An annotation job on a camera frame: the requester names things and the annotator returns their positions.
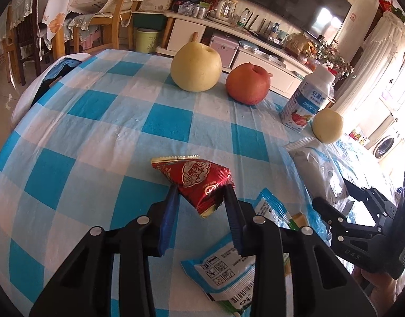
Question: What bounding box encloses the white green orange packet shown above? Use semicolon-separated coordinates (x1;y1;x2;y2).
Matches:
253;188;310;233

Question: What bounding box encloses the clear water bottle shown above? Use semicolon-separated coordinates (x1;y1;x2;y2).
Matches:
237;7;250;29

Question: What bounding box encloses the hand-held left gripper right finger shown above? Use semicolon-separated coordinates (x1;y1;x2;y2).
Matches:
223;185;378;317

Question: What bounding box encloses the clear plastic bag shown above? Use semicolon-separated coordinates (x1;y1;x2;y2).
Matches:
283;137;355;225

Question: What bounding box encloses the pale yellow bin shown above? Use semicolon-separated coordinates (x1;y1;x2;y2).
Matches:
135;27;162;53

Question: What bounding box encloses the dark red snack packet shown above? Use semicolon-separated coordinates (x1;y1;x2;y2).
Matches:
151;155;236;219

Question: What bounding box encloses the large yellow pear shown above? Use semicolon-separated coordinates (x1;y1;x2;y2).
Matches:
170;32;223;92

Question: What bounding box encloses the white washing machine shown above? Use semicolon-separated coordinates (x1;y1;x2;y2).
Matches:
372;134;402;159

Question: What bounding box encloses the black flat television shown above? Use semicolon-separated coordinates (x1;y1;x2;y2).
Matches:
219;0;353;38

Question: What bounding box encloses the light wooden chair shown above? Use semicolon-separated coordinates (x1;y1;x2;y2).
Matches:
72;0;137;53

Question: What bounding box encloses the red apple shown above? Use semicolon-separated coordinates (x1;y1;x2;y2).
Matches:
225;63;272;105

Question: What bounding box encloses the person's right hand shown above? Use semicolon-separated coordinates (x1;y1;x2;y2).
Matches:
352;266;401;304

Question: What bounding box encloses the white tv cabinet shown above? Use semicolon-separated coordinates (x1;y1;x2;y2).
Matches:
156;10;308;98

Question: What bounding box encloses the white packet with blue edge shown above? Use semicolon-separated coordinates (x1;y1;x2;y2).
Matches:
180;233;257;314

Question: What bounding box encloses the small yellow pear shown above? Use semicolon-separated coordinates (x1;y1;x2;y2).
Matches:
312;108;344;145

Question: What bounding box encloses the artificial flower bunch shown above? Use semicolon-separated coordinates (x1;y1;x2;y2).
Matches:
316;38;355;80

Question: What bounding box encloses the pink case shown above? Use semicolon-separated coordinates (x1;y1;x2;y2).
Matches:
209;32;240;68

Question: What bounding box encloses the orange print cloth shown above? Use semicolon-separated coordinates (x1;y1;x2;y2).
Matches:
42;0;74;50

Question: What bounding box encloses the white and blue cloth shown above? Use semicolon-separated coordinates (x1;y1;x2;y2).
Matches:
11;53;91;126

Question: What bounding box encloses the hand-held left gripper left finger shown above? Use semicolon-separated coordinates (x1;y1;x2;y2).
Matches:
29;184;180;317

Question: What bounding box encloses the white curtain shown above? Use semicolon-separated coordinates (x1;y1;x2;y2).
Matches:
334;10;405;113

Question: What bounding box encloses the blue checked tablecloth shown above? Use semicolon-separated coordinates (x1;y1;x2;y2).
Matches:
0;49;405;317

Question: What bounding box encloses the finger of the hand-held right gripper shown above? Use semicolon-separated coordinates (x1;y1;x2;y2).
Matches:
312;196;374;238
341;176;399;220

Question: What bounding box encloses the white yogurt bottle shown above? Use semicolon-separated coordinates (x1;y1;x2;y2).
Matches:
279;64;336;133

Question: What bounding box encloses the white electric kettle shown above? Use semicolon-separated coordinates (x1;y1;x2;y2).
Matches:
216;0;237;20

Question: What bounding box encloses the dark wooden chair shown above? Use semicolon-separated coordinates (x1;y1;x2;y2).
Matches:
4;3;45;86

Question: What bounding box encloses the pink stool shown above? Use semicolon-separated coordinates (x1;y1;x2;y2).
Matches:
75;28;102;53

